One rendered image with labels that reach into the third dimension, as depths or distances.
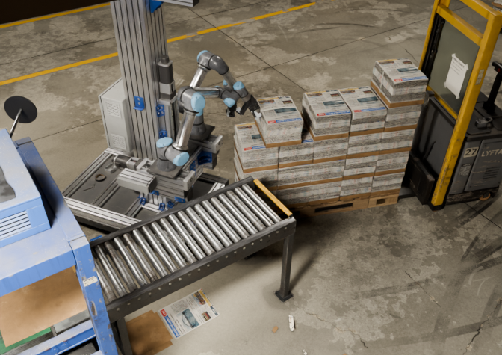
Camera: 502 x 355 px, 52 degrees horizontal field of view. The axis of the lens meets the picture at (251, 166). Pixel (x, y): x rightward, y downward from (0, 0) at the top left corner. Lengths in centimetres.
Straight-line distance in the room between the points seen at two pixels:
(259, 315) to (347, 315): 65
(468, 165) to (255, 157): 186
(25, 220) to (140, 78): 165
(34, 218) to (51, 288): 90
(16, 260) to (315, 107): 255
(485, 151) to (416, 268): 117
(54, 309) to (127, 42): 175
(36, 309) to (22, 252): 81
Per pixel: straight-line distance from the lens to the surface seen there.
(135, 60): 371
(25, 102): 295
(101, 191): 472
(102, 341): 294
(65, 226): 250
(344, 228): 463
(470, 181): 499
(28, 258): 242
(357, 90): 440
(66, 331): 308
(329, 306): 407
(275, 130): 394
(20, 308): 325
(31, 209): 242
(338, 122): 412
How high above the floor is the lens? 324
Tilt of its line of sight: 39 degrees down
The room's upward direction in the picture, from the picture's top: 1 degrees clockwise
